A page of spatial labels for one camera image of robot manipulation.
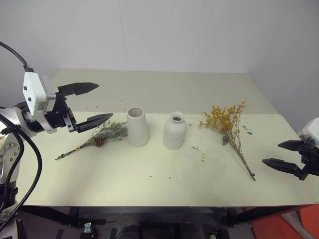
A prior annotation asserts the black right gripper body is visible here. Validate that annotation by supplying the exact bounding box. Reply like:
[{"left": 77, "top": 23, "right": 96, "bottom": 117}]
[{"left": 298, "top": 139, "right": 319, "bottom": 181}]

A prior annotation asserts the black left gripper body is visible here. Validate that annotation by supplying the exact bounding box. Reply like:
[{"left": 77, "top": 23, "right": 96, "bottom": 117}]
[{"left": 44, "top": 92, "right": 77, "bottom": 132}]

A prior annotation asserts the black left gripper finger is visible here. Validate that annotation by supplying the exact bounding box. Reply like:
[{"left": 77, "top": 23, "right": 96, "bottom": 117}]
[
  {"left": 75, "top": 113, "right": 114, "bottom": 133},
  {"left": 57, "top": 82, "right": 100, "bottom": 96}
]

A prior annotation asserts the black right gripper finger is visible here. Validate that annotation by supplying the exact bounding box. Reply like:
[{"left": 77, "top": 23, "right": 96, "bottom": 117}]
[
  {"left": 262, "top": 158, "right": 304, "bottom": 178},
  {"left": 277, "top": 140, "right": 303, "bottom": 151}
]

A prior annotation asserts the white tapered open vase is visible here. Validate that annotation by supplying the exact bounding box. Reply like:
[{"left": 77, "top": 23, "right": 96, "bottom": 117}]
[{"left": 127, "top": 107, "right": 150, "bottom": 147}]

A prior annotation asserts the white bottle-shaped vase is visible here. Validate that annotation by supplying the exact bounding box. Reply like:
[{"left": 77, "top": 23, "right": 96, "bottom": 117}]
[{"left": 162, "top": 111, "right": 187, "bottom": 151}]

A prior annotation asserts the green dried flower bunch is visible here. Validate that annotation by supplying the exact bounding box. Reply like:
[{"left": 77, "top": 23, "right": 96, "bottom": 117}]
[{"left": 54, "top": 120, "right": 129, "bottom": 161}]

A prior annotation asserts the orange box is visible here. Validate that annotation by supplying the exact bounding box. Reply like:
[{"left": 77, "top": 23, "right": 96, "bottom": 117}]
[{"left": 250, "top": 204, "right": 319, "bottom": 239}]

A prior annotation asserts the yellow dried flower bunch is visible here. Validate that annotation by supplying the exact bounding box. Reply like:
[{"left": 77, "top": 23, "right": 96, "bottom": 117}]
[{"left": 199, "top": 101, "right": 257, "bottom": 182}]

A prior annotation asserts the dark rounded shape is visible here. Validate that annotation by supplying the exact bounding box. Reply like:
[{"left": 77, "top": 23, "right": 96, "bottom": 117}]
[{"left": 121, "top": 224, "right": 141, "bottom": 239}]

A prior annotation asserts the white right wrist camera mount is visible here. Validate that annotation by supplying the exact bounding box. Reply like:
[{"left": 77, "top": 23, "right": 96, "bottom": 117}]
[{"left": 300, "top": 119, "right": 319, "bottom": 145}]

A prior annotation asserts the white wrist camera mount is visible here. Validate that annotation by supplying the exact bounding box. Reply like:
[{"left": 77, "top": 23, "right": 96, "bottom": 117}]
[
  {"left": 22, "top": 71, "right": 57, "bottom": 134},
  {"left": 300, "top": 119, "right": 319, "bottom": 145}
]

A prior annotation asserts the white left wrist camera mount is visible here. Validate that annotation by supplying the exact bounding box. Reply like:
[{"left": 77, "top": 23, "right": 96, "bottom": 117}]
[{"left": 22, "top": 71, "right": 57, "bottom": 134}]

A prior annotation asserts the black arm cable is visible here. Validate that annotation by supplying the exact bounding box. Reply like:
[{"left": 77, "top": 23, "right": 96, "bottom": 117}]
[{"left": 0, "top": 119, "right": 43, "bottom": 222}]

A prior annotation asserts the black camera cable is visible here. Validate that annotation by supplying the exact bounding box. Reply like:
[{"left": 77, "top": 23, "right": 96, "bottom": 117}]
[{"left": 0, "top": 41, "right": 34, "bottom": 73}]

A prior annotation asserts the black metal table frame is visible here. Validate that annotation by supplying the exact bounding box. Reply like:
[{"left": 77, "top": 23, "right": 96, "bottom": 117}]
[{"left": 19, "top": 204, "right": 302, "bottom": 228}]

